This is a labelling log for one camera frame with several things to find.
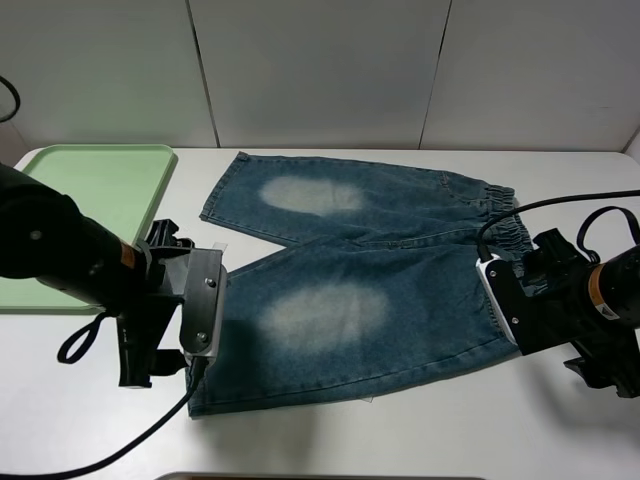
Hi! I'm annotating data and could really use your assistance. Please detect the blue denim children's shorts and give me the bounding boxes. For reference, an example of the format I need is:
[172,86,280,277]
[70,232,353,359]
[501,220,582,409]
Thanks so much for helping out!
[188,153,531,417]

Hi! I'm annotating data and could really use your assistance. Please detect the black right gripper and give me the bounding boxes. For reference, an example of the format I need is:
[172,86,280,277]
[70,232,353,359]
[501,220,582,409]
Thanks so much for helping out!
[524,229,639,398]

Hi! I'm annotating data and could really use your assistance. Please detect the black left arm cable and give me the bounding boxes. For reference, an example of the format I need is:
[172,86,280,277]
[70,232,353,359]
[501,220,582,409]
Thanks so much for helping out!
[0,304,211,480]

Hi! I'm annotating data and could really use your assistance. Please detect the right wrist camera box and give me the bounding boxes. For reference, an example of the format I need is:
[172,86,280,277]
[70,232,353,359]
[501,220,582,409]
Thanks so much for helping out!
[475,254,576,355]

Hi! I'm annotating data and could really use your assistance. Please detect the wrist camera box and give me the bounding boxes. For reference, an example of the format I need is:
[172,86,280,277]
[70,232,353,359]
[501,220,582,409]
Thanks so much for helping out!
[475,254,576,355]
[179,249,227,365]

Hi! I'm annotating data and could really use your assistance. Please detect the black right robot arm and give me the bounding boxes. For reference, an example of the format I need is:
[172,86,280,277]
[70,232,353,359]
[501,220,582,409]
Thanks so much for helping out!
[515,229,639,398]

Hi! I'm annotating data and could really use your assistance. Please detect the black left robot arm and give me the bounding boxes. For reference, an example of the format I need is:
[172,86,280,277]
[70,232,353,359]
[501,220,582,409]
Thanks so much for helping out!
[1,166,188,388]

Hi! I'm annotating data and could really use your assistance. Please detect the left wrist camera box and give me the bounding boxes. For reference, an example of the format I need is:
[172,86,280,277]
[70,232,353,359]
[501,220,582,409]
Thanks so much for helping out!
[179,249,227,365]

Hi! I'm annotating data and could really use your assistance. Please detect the green plastic tray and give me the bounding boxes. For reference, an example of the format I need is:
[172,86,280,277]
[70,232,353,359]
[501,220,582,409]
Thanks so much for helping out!
[1,145,177,314]

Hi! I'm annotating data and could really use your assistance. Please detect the black background cable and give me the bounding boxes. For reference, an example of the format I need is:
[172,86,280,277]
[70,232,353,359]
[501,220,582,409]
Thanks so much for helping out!
[0,75,22,124]

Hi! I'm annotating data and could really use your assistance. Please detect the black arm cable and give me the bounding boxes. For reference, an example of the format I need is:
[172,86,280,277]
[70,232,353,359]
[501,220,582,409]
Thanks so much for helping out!
[474,188,640,262]
[0,304,211,480]

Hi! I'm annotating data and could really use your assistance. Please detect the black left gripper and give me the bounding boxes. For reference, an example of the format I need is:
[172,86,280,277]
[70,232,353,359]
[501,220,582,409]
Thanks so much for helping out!
[116,219,194,388]

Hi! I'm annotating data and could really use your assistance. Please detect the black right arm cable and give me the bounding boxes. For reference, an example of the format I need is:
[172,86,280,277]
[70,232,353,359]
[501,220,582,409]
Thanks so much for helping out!
[474,188,640,262]

